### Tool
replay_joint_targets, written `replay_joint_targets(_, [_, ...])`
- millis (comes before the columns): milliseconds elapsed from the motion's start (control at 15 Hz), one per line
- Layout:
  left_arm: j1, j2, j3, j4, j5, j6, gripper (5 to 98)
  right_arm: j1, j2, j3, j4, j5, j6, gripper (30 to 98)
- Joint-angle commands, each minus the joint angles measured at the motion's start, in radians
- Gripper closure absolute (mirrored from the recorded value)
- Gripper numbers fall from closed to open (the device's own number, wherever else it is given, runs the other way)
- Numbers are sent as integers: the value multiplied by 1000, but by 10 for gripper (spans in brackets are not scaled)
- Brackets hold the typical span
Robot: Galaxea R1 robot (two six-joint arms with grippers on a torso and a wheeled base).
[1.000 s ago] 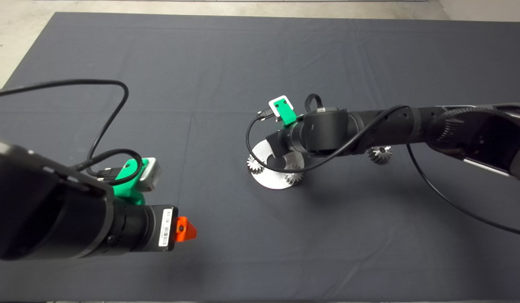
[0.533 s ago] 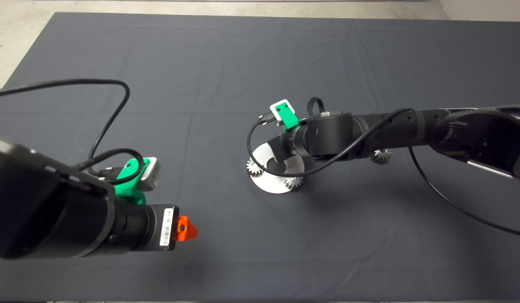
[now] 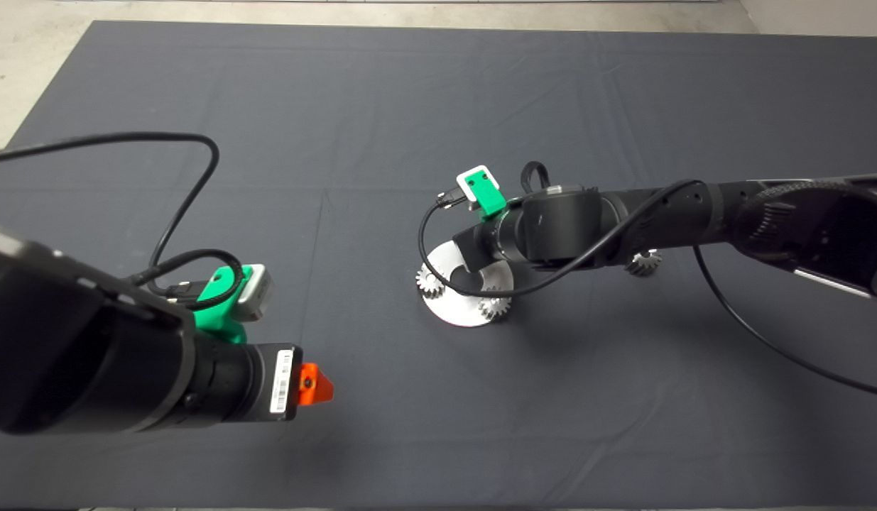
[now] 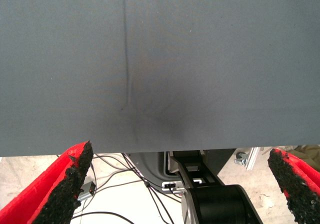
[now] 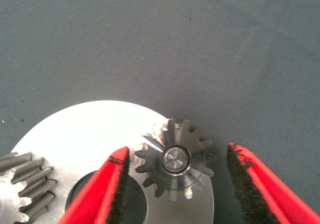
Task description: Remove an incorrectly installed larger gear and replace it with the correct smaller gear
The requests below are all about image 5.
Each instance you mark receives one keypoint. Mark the small steel gear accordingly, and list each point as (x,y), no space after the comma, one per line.
(155,174)
(32,181)

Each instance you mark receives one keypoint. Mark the dark grey table cloth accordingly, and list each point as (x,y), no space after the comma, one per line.
(175,46)

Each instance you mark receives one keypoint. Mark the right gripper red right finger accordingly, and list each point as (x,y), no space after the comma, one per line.
(270,196)

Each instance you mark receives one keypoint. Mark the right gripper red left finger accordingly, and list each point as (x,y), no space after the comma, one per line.
(100,196)

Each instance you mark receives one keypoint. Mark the round metal plate with pins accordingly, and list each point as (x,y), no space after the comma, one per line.
(87,134)

